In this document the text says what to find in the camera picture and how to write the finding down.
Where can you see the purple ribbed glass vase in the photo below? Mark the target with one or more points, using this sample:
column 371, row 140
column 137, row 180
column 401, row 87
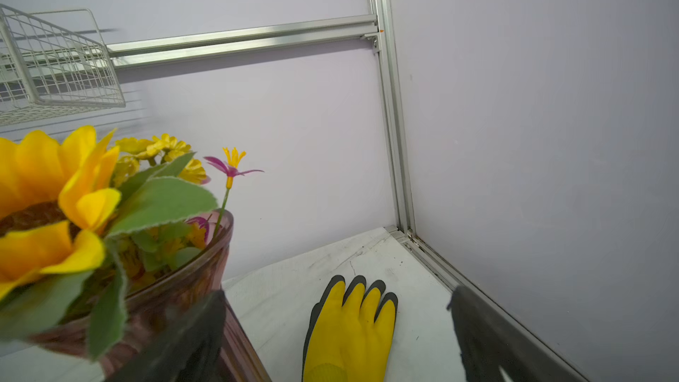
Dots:
column 152, row 309

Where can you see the white wire wall basket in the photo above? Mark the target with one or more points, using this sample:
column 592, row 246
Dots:
column 54, row 64

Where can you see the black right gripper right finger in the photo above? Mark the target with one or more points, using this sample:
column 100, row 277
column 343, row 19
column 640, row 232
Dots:
column 492, row 349

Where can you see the aluminium frame rails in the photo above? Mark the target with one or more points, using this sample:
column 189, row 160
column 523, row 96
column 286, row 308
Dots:
column 425, row 346

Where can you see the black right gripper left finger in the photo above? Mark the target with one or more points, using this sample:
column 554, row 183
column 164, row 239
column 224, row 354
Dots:
column 186, row 351

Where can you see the artificial sunflower bouquet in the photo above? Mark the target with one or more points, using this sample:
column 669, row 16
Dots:
column 87, row 221

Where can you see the yellow black work glove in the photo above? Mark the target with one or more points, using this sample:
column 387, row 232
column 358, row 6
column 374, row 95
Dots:
column 351, row 332

